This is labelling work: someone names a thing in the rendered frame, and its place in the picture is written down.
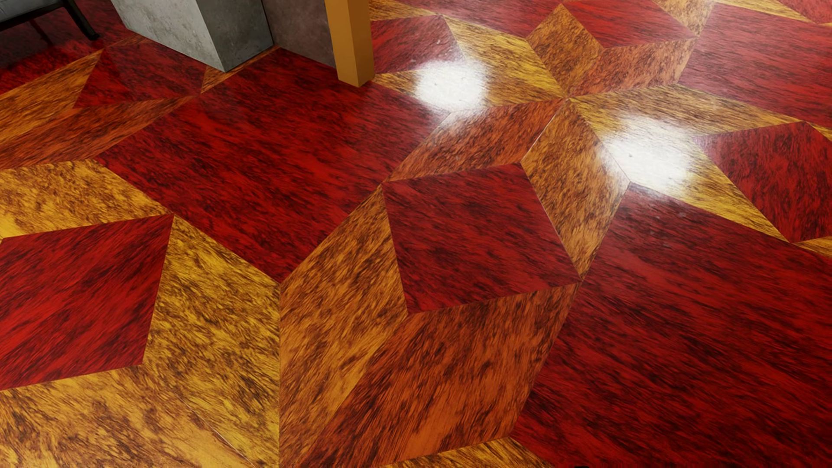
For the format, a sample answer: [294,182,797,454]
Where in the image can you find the dark grey panel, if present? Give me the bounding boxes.
[262,0,337,68]

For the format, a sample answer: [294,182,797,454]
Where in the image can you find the grey concrete block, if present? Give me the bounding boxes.
[110,0,274,73]

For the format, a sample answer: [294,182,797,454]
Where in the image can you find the black metal chair leg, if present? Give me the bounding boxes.
[0,0,100,41]

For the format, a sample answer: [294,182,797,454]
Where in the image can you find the yellow wooden post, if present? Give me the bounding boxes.
[324,0,376,88]

